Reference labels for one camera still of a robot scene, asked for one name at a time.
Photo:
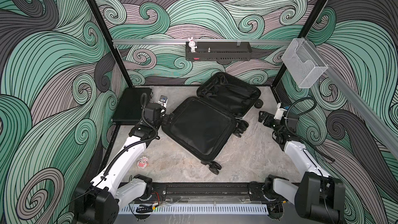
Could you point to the black flat case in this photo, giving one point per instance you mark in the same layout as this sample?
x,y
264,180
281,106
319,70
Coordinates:
x,y
128,111

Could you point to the white hard-shell suitcase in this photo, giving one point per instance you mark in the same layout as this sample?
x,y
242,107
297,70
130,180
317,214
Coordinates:
x,y
203,123

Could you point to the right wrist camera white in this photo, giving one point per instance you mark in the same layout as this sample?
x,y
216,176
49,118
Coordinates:
x,y
281,108

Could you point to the aluminium wall rail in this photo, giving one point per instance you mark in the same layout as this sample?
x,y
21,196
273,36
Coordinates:
x,y
364,92
171,42

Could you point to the aluminium wall rail right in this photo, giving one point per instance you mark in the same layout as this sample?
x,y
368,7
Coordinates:
x,y
364,92

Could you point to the black wall shelf tray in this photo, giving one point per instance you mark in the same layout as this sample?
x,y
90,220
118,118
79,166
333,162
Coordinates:
x,y
223,52

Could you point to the clear acrylic wall box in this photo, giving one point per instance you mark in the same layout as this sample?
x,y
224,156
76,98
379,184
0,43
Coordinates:
x,y
304,62

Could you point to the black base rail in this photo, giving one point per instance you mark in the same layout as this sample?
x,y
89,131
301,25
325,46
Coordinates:
x,y
253,191

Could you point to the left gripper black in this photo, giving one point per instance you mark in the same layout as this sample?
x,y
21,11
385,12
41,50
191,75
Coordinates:
x,y
167,120

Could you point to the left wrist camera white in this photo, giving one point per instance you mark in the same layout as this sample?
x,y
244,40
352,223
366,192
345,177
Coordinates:
x,y
163,101

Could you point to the white bunny figurine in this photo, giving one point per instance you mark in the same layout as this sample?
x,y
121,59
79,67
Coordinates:
x,y
192,45

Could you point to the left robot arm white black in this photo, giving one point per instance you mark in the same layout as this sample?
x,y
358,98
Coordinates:
x,y
100,200

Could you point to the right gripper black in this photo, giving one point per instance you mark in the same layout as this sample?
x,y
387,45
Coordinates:
x,y
269,117

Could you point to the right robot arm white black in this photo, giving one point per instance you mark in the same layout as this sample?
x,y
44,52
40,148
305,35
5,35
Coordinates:
x,y
319,196

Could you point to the pink cartoon figure toy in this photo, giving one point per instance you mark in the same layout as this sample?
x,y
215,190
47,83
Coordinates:
x,y
142,162

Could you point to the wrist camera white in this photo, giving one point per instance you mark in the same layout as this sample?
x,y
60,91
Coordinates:
x,y
281,108
163,101

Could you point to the aluminium wall rail back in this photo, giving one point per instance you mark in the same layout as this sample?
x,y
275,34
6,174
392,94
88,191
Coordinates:
x,y
171,42

